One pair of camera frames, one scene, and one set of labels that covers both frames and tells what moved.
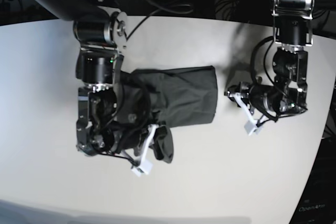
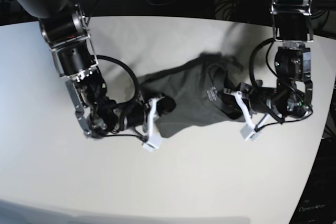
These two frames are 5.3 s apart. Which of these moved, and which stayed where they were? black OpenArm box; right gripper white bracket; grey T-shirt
Moved: right gripper white bracket; grey T-shirt
Stayed: black OpenArm box
